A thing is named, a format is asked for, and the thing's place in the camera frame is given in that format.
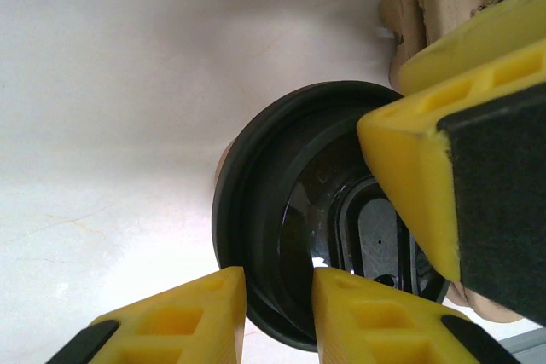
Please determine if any brown paper coffee cup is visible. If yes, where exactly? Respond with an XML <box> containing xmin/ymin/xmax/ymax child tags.
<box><xmin>214</xmin><ymin>140</ymin><xmax>235</xmax><ymax>197</ymax></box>

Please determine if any cardboard two-cup carrier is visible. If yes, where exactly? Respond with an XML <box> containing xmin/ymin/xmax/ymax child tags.
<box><xmin>445</xmin><ymin>280</ymin><xmax>528</xmax><ymax>325</ymax></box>

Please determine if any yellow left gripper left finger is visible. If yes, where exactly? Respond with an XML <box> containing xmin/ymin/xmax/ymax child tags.
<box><xmin>44</xmin><ymin>265</ymin><xmax>247</xmax><ymax>364</ymax></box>

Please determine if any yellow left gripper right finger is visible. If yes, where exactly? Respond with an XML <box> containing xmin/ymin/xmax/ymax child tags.
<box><xmin>311</xmin><ymin>267</ymin><xmax>520</xmax><ymax>364</ymax></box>

